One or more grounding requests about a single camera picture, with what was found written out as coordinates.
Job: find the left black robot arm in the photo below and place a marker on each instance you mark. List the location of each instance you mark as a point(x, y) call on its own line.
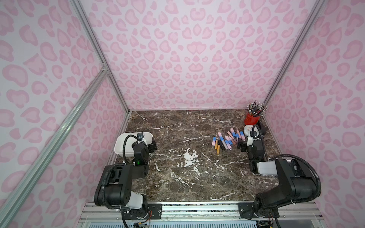
point(114, 190)

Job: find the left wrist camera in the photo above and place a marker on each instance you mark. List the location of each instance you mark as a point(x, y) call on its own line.
point(140, 136)

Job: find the black object behind clock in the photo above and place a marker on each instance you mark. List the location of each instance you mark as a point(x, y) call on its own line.
point(262, 128)

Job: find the red pen holder cup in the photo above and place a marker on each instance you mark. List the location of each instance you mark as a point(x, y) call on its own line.
point(251, 120)

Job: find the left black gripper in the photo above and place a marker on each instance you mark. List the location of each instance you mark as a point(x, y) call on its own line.
point(151, 146)

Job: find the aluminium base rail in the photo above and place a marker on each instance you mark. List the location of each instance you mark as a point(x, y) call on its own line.
point(206, 214)

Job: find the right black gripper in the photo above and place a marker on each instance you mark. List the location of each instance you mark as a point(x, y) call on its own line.
point(244, 145)

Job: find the white plastic storage box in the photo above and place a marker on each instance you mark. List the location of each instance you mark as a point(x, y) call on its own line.
point(122, 139)

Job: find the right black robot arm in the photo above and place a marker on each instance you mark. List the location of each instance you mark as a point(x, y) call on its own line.
point(298, 180)

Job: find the pink blue square lipstick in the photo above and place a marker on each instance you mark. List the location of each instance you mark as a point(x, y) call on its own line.
point(233, 133)
point(228, 142)
point(213, 141)
point(242, 135)
point(222, 140)

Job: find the white round alarm clock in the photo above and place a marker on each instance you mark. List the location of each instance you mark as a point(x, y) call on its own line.
point(250, 130)

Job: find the pink lip gloss tube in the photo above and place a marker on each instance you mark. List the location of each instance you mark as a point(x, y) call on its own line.
point(231, 137)

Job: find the bundle of pens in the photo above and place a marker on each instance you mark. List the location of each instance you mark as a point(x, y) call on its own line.
point(256, 109)

